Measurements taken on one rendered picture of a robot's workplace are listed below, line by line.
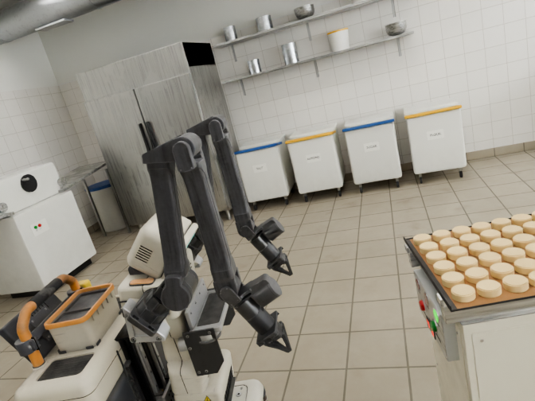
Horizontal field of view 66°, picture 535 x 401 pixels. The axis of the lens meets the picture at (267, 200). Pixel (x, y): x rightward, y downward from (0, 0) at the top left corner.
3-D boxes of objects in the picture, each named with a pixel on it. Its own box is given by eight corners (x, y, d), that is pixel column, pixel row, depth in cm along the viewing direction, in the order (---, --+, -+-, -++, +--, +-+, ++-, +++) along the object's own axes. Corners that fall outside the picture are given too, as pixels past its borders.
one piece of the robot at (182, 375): (145, 462, 132) (103, 296, 114) (177, 379, 168) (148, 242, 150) (224, 460, 130) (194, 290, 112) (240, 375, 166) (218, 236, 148)
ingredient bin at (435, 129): (415, 187, 439) (404, 116, 417) (412, 170, 496) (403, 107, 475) (470, 179, 420) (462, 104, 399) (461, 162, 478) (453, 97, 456)
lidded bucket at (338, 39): (352, 47, 466) (349, 28, 460) (351, 47, 444) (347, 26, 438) (331, 52, 473) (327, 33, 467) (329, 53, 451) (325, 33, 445)
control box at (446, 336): (431, 307, 125) (424, 267, 121) (461, 360, 102) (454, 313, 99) (418, 309, 126) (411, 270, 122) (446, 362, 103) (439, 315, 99)
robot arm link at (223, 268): (179, 138, 102) (165, 145, 92) (201, 132, 102) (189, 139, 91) (224, 287, 114) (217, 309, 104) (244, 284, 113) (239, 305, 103)
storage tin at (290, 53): (301, 61, 481) (296, 41, 475) (298, 61, 465) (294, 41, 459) (287, 65, 487) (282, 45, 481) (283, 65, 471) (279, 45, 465)
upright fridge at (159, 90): (252, 197, 559) (210, 42, 502) (231, 223, 476) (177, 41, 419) (164, 212, 601) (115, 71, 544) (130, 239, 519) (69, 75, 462)
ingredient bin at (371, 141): (355, 196, 458) (341, 129, 436) (357, 180, 516) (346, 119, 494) (405, 188, 440) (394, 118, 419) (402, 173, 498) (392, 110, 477)
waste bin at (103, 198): (145, 216, 612) (130, 174, 593) (125, 230, 562) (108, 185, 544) (115, 220, 628) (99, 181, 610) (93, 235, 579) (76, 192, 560)
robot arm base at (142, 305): (142, 295, 117) (125, 319, 106) (157, 276, 115) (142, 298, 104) (165, 312, 119) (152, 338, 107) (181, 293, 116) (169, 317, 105)
